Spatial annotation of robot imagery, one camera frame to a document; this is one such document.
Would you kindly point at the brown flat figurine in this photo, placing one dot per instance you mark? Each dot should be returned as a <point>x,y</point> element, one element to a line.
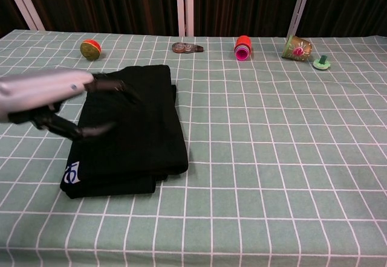
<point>187,48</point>

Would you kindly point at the olive floral painted cup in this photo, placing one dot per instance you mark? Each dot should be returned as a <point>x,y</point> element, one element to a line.
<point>297,49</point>

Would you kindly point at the red pink stacked cups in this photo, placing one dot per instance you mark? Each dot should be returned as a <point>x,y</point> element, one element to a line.
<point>242,48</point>

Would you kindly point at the green checked tablecloth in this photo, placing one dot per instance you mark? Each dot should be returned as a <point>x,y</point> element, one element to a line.
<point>272,158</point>

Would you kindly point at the dark brown curtain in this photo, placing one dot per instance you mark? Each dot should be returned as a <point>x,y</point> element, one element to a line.
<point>106,4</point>

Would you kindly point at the black cloth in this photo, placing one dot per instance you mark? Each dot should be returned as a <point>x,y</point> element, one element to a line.
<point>133,128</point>

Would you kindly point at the small green round toy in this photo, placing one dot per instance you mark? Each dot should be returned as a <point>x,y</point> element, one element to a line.
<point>322,63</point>

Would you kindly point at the white metal frame post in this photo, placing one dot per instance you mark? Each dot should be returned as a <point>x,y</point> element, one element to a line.
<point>299,5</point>
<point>184,5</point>
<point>25,2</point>

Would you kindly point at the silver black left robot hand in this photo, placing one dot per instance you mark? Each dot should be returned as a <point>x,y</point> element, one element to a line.
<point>42,88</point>

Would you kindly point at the orange and olive round toy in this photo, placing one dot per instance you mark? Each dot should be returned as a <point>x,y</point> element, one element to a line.
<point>90,49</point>

